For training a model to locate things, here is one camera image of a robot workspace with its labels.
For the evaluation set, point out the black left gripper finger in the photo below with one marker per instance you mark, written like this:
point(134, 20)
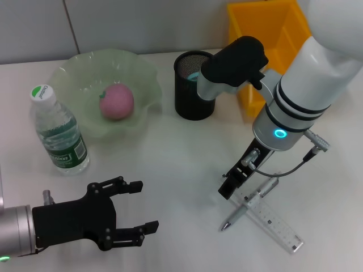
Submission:
point(136, 186)
point(151, 226)

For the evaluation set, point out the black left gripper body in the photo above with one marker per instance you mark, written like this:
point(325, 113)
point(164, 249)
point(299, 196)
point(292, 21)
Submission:
point(73, 221)

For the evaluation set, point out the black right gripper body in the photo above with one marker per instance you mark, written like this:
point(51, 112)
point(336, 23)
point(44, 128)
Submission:
point(252, 156)

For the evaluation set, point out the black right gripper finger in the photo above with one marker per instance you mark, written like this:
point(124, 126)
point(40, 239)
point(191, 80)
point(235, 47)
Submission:
point(236, 188)
point(227, 188)

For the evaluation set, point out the transparent plastic ruler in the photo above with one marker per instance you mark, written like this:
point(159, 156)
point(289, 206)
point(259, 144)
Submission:
point(283, 233)

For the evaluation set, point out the clear green-label water bottle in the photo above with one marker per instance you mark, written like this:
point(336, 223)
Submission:
point(65, 147)

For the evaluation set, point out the pink toy peach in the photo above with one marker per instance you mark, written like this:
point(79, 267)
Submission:
point(116, 102)

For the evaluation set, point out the blue scissors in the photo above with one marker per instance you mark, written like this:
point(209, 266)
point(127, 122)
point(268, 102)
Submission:
point(194, 77)

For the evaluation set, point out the silver ballpoint pen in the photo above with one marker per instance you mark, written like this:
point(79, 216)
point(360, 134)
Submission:
point(238, 214)

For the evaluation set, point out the black mesh pen holder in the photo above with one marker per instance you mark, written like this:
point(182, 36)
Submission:
point(187, 105)

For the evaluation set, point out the green wavy glass fruit plate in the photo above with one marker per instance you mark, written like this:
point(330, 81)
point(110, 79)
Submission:
point(82, 76)

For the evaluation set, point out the yellow plastic bin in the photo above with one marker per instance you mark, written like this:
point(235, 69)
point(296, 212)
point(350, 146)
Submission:
point(272, 28)

